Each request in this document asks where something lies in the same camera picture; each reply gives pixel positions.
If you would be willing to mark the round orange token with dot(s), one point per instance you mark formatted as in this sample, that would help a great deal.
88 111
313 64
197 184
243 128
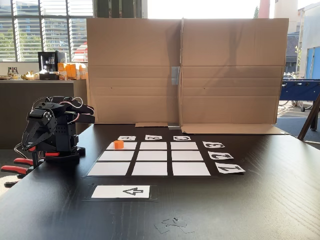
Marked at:
118 145

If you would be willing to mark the nine-square white grid sheet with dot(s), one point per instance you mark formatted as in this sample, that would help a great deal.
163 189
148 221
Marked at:
153 160

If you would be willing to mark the brown counter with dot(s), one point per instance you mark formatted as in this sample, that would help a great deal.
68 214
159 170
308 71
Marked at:
20 95

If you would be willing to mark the red black bar clamp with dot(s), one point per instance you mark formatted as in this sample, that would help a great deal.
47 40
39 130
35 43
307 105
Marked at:
23 161
15 170

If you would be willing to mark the small glass bottles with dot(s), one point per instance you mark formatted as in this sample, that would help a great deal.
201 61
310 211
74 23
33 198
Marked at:
13 71

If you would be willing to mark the black coffee machine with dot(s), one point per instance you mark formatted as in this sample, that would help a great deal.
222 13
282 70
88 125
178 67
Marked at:
56 60

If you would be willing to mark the orange white carton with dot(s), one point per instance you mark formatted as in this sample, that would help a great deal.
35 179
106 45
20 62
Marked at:
81 71

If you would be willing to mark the paper sheet letter A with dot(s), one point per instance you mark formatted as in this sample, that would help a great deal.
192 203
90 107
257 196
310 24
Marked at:
126 138

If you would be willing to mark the white arrow paper sheet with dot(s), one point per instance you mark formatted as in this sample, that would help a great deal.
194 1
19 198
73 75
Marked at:
117 192

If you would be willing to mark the brown cardboard panel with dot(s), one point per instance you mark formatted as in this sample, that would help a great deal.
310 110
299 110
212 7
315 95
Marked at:
132 75
232 75

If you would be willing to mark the paper sheet letter B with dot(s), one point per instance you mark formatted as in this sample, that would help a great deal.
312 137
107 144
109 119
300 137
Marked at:
153 137

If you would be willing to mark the grey tape strip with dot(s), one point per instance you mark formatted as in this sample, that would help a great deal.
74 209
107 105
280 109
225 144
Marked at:
174 127
175 75

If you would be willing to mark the paper sheet letter C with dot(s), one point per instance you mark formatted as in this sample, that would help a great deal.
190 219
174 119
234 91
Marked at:
182 138

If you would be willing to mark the paper sheet number 3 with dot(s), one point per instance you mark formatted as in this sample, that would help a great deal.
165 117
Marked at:
213 144

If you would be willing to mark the paper sheet number 2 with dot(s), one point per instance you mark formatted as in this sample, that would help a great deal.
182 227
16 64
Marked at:
220 155

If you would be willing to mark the paper sheet number 1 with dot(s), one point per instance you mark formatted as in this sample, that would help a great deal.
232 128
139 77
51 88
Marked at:
230 168

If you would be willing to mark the blue foosball table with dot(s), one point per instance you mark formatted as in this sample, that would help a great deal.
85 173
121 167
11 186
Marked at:
300 90

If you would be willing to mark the dark wooden easel leg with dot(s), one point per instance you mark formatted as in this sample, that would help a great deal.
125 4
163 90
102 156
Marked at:
310 117

